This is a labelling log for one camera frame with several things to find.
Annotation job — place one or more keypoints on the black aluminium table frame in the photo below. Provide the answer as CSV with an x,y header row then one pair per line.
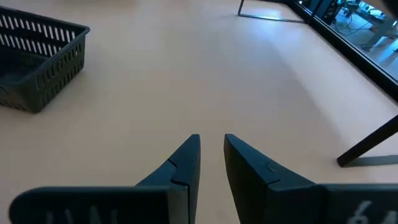
x,y
357,57

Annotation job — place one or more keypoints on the black slotted plastic basket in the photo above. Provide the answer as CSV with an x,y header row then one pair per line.
x,y
31,99

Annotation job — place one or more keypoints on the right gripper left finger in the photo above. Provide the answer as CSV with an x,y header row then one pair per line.
x,y
109,205

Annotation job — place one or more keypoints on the grey background desk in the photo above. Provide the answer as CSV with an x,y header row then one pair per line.
x,y
381,29

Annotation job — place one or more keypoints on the tan work surface board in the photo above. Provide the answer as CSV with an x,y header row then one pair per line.
x,y
186,77

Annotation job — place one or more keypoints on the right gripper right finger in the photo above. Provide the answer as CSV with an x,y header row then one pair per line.
x,y
280,202

